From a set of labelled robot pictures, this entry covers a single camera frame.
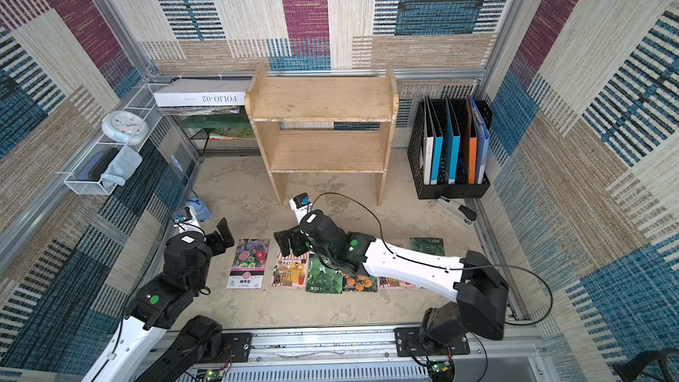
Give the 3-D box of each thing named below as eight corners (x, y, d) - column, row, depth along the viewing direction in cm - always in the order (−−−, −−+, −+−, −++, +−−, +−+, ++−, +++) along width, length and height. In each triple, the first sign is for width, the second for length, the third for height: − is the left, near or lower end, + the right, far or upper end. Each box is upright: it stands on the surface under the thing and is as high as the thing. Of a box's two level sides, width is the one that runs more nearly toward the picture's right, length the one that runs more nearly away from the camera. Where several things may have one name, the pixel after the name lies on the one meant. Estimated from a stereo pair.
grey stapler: (467, 229, 99) (473, 220, 94) (434, 205, 105) (438, 196, 101) (472, 222, 100) (479, 214, 96) (440, 200, 107) (444, 191, 102)
